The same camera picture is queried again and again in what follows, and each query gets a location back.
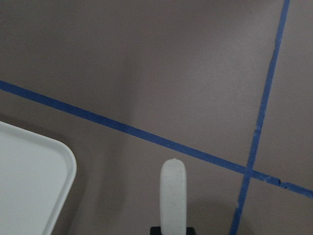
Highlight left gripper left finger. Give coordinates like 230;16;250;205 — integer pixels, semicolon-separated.
150;227;161;235

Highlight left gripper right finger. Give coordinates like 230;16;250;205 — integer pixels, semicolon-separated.
186;227;196;235

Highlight white ceramic spoon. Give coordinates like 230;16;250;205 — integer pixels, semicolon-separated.
159;159;187;235

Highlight white rectangular tray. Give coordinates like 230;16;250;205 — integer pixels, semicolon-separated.
0;122;77;235

